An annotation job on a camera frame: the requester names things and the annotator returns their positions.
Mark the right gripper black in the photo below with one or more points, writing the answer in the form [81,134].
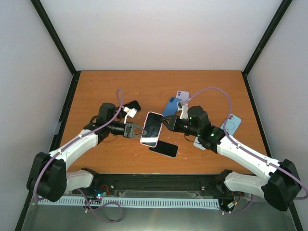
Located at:
[172,126]

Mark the right black frame post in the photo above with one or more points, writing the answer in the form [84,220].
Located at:
[280,12]

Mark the pink phone case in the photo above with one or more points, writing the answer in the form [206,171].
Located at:
[153,141]

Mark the pale blue phone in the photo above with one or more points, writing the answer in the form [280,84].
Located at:
[198,145]

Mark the white phone black screen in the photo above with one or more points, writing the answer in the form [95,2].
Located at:
[165,148]

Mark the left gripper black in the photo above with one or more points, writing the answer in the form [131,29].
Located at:
[129,127]

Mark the lavender phone case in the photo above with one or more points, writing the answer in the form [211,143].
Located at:
[182,95]

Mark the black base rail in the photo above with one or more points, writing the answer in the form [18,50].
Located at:
[94,184]

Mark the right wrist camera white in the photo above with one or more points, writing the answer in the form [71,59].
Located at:
[183,108]

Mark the black phone case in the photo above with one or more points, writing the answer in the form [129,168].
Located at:
[130,105]

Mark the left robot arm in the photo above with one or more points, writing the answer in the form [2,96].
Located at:
[57,162]

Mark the black frame post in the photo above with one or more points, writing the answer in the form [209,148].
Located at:
[38,6]
[280,12]

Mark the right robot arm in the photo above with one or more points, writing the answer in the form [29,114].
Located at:
[276,181]

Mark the light blue cable duct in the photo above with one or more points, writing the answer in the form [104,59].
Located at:
[136,202]

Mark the left black frame post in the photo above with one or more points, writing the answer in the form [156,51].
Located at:
[38,6]

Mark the light blue phone case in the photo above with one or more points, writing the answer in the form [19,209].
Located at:
[232,124]

